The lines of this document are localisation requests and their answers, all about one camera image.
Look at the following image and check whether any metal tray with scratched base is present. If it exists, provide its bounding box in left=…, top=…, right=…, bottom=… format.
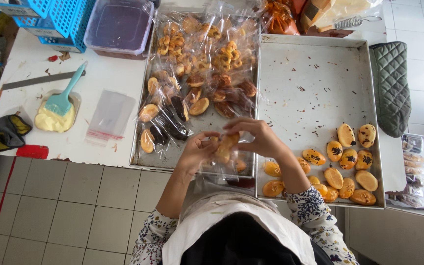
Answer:
left=129, top=10, right=260, bottom=179

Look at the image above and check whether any stack of clear plastic bags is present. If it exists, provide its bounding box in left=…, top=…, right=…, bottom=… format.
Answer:
left=85, top=89, right=137, bottom=147

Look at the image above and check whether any green quilted oven mitt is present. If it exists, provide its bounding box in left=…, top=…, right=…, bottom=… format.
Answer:
left=368, top=41, right=412, bottom=138

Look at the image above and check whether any person's left hand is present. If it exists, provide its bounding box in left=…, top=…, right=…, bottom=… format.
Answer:
left=177, top=131, right=222, bottom=178

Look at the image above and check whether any person's white apron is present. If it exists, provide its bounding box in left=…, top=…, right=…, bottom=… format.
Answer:
left=161, top=191, right=318, bottom=265

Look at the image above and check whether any grey and yellow oven glove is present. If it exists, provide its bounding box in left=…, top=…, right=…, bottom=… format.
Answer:
left=0, top=114, right=33, bottom=152

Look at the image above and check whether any metal tray with crumbs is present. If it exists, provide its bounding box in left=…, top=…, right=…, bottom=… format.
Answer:
left=255, top=34, right=386, bottom=210

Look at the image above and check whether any small blue plastic basket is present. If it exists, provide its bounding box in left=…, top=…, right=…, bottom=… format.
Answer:
left=0, top=0, right=53, bottom=18

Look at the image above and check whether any orange filled plastic bag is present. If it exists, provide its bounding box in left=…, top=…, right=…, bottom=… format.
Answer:
left=261, top=0, right=302, bottom=36

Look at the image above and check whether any clear lidded plastic container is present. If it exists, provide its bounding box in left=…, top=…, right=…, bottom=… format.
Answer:
left=83, top=0, right=156, bottom=60

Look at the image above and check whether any grey metal ruler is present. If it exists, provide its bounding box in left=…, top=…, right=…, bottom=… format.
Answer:
left=1, top=70, right=87, bottom=91

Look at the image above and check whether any tray of packed pastries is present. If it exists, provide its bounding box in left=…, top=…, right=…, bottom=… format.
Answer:
left=385, top=133, right=424, bottom=221

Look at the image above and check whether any bun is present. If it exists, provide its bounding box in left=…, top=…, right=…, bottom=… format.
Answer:
left=212, top=132, right=250, bottom=174

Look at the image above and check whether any large blue plastic basket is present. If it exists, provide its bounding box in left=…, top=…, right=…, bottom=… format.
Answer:
left=13, top=0, right=97, bottom=53

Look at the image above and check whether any heap of bagged pastries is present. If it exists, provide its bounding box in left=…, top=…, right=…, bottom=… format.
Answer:
left=137, top=11, right=260, bottom=155

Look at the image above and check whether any tub of yellow butter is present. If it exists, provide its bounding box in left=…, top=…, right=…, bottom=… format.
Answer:
left=34, top=89, right=82, bottom=133

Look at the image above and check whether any person's right hand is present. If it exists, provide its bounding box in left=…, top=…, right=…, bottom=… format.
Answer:
left=223, top=117, right=290, bottom=159

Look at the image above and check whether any teal silicone pastry brush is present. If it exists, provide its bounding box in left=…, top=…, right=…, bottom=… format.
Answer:
left=44, top=61, right=88, bottom=117

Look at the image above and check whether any group of glazed unpacked buns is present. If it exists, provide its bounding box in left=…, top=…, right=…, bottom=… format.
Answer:
left=262, top=123, right=379, bottom=206

